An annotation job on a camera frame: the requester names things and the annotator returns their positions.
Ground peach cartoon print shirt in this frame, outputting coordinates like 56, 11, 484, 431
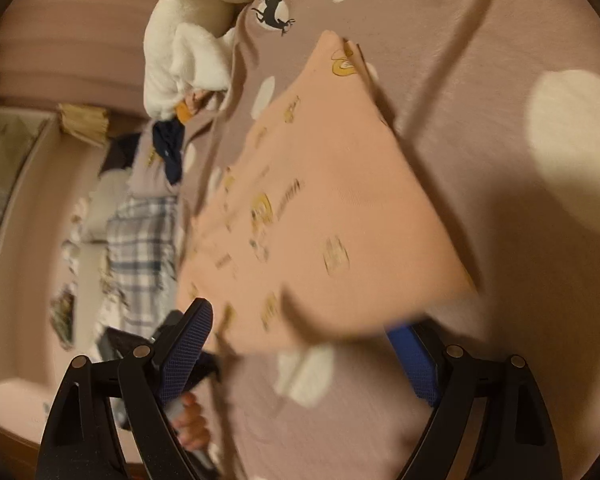
176, 32, 474, 353

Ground mauve polka dot blanket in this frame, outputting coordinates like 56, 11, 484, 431
182, 0, 600, 479

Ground straw tassel bundle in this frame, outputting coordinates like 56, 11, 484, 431
58, 103, 109, 148

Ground navy dark garment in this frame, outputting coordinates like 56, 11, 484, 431
151, 117, 185, 185

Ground plaid grey blanket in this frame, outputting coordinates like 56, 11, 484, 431
106, 196, 176, 338

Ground white plush toy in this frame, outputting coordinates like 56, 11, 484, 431
143, 0, 253, 120

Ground person's left hand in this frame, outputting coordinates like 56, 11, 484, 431
171, 392, 211, 452

